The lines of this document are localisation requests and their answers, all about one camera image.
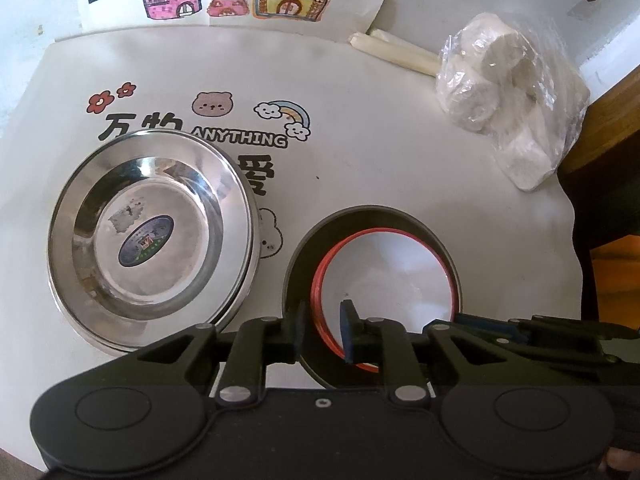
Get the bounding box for large white red-rimmed bowl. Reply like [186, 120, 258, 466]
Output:
[311, 227, 459, 373]

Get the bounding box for black bowl with red rim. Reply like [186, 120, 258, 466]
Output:
[281, 207, 463, 392]

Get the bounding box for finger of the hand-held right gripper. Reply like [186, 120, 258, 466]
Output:
[492, 332, 623, 366]
[452, 311, 640, 342]

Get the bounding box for small white red-rimmed bowl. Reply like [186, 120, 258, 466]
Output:
[319, 232, 455, 361]

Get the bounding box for person's right hand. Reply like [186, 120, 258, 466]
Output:
[602, 447, 640, 480]

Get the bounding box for cream white stick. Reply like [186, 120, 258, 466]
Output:
[348, 32, 437, 77]
[367, 29, 442, 68]

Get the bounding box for brown wooden furniture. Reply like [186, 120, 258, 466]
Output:
[557, 57, 640, 176]

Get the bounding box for clear plastic bag white lumps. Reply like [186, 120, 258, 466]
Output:
[434, 10, 592, 193]

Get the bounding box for stainless steel plate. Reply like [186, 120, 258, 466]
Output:
[50, 132, 264, 359]
[47, 129, 261, 353]

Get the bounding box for white cartoon printed table mat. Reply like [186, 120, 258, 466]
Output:
[0, 25, 588, 471]

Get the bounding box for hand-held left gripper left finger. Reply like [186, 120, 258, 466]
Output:
[132, 301, 308, 407]

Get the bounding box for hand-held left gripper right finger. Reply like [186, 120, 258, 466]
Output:
[339, 299, 511, 407]

